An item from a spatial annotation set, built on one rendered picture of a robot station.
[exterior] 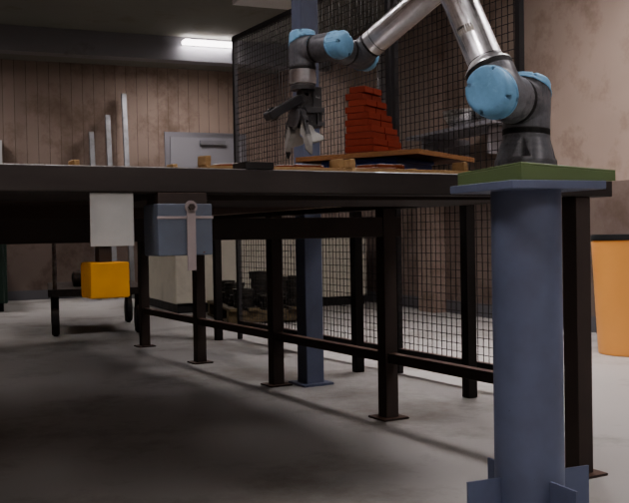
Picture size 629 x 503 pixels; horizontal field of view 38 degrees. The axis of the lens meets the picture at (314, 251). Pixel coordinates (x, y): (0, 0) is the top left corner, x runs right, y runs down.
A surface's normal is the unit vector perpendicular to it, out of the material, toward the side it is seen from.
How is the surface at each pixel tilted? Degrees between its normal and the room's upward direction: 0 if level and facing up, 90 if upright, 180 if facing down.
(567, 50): 90
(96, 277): 90
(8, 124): 90
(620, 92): 90
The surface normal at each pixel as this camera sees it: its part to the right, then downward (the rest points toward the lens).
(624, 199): -0.92, 0.02
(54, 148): 0.39, 0.01
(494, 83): -0.59, 0.08
